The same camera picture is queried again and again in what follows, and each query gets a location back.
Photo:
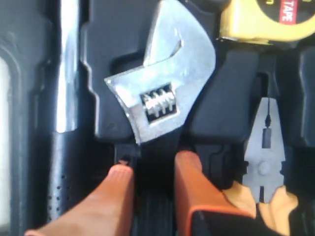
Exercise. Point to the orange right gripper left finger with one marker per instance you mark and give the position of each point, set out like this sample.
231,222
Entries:
107,211

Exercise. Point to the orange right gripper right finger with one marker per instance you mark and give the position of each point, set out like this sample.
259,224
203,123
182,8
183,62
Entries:
204,210

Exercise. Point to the black plastic tool case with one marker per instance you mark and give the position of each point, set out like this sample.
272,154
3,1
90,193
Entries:
113,34

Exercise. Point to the silver adjustable wrench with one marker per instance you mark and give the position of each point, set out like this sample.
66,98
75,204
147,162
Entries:
157,97

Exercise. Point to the yellow tape measure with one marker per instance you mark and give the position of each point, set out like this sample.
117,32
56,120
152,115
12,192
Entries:
267,21

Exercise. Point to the chrome black handled hammer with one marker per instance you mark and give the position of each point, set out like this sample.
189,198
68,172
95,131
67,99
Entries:
65,98

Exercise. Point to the yellow handled pliers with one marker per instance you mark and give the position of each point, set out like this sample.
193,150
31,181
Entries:
262,187

